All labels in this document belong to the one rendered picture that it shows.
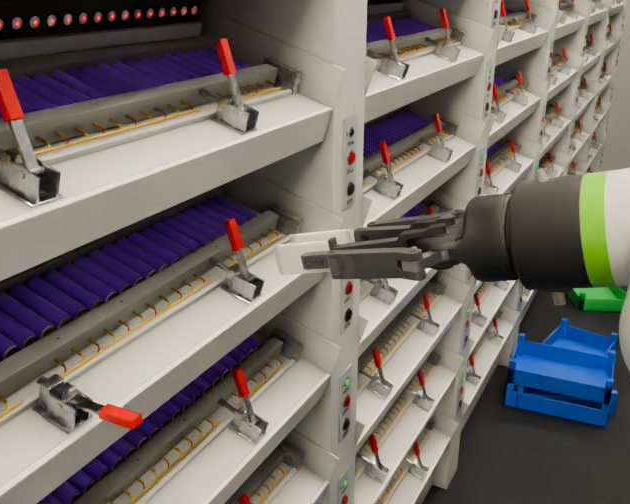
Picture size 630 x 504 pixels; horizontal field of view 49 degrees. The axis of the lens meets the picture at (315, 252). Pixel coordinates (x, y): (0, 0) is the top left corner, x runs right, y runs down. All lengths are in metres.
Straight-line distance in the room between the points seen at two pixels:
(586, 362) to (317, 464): 1.48
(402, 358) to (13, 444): 0.96
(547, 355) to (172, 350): 1.89
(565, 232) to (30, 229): 0.39
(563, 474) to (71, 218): 1.76
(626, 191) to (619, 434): 1.80
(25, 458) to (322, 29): 0.57
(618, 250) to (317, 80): 0.46
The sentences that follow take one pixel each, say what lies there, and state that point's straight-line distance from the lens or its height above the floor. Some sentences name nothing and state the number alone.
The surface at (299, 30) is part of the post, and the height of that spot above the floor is 1.21.
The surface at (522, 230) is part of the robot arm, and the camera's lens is 0.57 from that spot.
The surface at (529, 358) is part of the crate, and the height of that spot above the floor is 0.08.
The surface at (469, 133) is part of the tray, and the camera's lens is 1.56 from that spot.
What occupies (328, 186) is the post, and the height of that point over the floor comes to 1.02.
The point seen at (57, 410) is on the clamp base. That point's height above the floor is 0.95.
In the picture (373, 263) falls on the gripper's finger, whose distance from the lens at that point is 0.61.
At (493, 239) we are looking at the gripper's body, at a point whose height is 1.08.
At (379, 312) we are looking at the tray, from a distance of 1.19.
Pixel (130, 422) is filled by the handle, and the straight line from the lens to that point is 0.56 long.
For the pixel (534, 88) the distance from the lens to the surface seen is 2.24.
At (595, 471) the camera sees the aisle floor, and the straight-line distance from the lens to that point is 2.16.
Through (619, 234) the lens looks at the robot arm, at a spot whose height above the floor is 1.10.
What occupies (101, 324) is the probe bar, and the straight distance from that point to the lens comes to 0.69.
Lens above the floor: 1.28
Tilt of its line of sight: 22 degrees down
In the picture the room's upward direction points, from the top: straight up
